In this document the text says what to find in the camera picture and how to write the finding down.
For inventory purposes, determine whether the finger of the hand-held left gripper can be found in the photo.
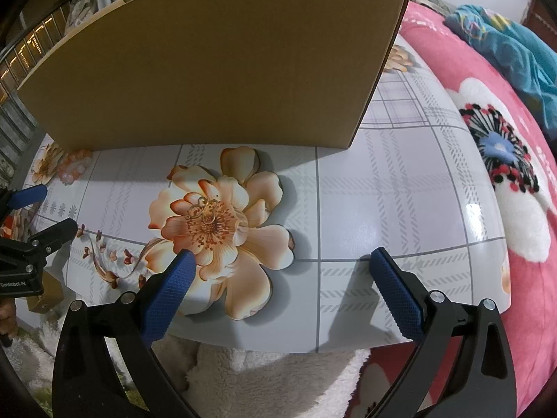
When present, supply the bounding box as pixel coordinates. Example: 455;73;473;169
0;184;48;216
0;219;79;277

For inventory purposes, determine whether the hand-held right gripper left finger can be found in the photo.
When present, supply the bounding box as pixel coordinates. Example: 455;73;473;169
51;249;196;418

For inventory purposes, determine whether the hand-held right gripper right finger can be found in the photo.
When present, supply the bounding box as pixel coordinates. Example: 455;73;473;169
368;247;518;418

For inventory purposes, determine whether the gold filigree brooch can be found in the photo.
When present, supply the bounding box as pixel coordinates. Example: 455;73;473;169
185;196;220;223

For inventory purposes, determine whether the brown cardboard box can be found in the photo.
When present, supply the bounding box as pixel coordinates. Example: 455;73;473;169
16;0;411;153

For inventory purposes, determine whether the person's left hand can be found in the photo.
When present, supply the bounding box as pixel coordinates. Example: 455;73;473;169
0;300;19;339

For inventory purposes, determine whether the brown cardboard piece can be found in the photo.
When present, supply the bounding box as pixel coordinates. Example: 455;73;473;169
28;270;62;314

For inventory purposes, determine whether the floral vinyl table cover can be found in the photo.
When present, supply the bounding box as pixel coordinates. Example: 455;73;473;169
0;39;512;354

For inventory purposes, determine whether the white fluffy robe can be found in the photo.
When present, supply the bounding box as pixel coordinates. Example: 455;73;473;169
13;313;370;418

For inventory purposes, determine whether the pink floral blanket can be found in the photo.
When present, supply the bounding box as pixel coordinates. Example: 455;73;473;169
357;0;557;418

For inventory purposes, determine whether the metal shelf rack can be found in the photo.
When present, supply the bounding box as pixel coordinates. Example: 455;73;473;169
0;0;74;157

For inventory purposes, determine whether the blue patterned blanket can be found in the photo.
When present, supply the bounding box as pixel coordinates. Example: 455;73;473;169
445;4;557;123

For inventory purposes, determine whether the brown wooden door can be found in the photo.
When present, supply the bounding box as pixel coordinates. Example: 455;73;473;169
522;0;557;40

